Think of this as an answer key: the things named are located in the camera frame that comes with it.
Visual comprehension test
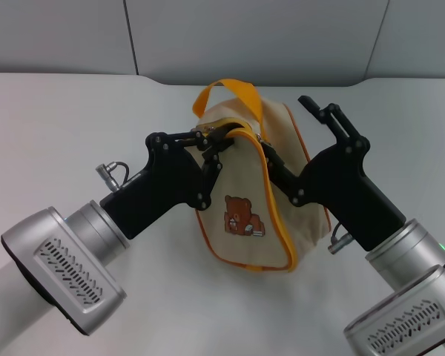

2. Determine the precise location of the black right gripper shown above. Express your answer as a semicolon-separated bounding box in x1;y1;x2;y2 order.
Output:
260;95;407;252

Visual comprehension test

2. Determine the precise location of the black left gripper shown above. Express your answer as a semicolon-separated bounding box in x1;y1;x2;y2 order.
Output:
99;125;242;241

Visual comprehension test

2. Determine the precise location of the beige orange bear food bag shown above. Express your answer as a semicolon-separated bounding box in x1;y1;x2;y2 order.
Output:
191;78;332;274

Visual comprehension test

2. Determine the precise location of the right gripper metal cable connector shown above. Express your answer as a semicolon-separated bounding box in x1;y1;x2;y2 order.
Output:
327;222;354;254

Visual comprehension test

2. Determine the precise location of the gripper metal cable connector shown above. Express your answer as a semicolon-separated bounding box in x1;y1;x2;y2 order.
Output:
94;159;131;194
327;222;354;254

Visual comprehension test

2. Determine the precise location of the left gripper metal cable connector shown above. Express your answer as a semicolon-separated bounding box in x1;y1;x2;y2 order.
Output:
94;159;131;194

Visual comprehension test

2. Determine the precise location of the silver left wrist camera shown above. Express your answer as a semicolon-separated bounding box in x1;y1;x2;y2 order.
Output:
0;205;128;337

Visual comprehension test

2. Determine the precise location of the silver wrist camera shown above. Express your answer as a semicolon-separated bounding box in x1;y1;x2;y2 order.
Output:
0;205;128;337
342;263;445;356

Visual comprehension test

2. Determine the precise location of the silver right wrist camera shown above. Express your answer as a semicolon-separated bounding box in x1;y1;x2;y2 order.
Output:
342;263;445;356

